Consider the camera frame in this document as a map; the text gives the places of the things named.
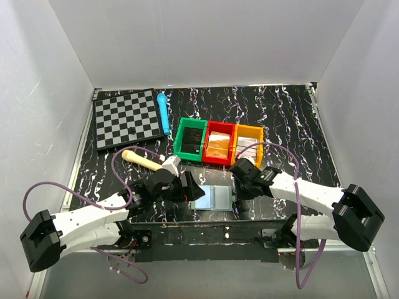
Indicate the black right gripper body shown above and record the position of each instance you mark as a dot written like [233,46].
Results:
[242,190]

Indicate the grey printed card stack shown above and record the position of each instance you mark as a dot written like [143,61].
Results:
[250,153]

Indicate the grey black chessboard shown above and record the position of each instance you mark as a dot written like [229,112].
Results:
[115,114]

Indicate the blue toy microphone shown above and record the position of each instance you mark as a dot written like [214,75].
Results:
[162,101]

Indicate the orange white card stack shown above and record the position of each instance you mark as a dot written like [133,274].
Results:
[217,150]
[219,137]

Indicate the wooden stick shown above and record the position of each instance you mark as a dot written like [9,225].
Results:
[132,157]

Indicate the black chess piece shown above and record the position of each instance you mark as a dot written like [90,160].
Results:
[132,130]

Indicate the green card holder wallet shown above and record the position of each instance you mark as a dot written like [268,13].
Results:
[213,198]

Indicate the red plastic bin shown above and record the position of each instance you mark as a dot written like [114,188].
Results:
[222,127]

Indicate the black cards stack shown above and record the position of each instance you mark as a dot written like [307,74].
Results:
[191,140]

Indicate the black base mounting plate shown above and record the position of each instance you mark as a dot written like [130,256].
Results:
[216,240]

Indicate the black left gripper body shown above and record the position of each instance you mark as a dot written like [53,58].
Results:
[175,192]

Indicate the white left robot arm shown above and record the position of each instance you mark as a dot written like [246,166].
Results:
[48,236]

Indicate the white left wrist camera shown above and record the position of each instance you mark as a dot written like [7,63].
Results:
[171,164]

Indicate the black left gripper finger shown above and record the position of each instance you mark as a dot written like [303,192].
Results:
[188,182]
[193,193]

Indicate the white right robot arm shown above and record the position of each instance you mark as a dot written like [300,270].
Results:
[348,215]

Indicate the green plastic bin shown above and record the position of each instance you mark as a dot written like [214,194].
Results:
[192,123]

